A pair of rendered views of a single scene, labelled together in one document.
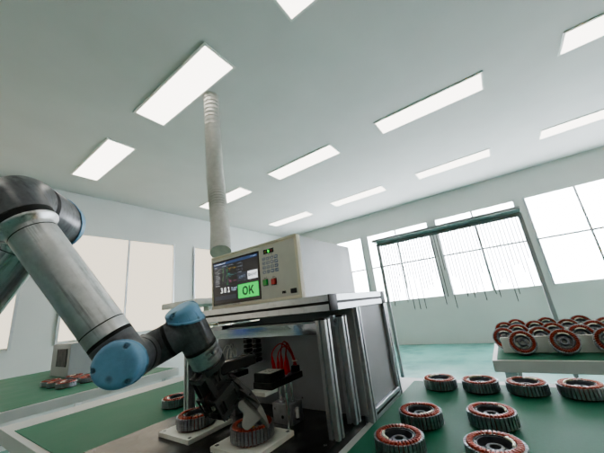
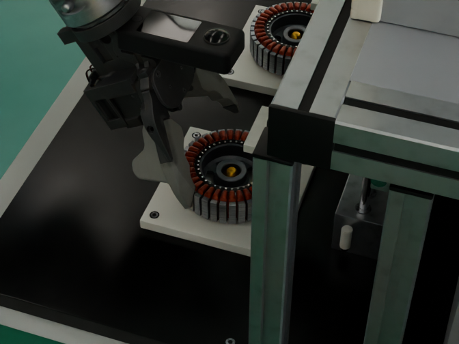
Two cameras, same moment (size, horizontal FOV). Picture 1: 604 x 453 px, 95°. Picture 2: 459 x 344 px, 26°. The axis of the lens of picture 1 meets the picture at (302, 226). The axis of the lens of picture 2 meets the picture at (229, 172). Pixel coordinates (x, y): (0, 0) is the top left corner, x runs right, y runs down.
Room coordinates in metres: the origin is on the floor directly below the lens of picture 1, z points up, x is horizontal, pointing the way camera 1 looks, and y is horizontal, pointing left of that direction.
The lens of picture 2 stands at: (0.64, -0.51, 1.55)
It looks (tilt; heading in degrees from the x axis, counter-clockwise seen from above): 46 degrees down; 75
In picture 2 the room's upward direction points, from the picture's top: straight up
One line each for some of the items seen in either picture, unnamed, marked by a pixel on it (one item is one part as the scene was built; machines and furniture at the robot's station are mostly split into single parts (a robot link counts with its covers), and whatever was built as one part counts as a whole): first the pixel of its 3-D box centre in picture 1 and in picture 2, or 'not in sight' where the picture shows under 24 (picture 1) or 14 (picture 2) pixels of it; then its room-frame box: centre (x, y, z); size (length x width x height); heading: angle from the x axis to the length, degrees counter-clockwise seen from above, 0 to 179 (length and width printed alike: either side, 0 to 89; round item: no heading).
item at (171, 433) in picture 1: (196, 427); (295, 54); (0.96, 0.39, 0.78); 0.15 x 0.15 x 0.01; 56
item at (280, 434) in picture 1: (253, 440); (231, 191); (0.83, 0.19, 0.78); 0.15 x 0.15 x 0.01; 56
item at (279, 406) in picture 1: (288, 410); (365, 210); (0.95, 0.11, 0.80); 0.07 x 0.05 x 0.06; 56
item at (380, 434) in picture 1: (399, 441); not in sight; (0.76, -0.17, 0.77); 0.11 x 0.11 x 0.04
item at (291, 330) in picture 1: (244, 333); not in sight; (0.98, 0.23, 1.03); 0.62 x 0.01 x 0.03; 56
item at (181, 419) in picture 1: (196, 418); (296, 39); (0.96, 0.39, 0.80); 0.11 x 0.11 x 0.04
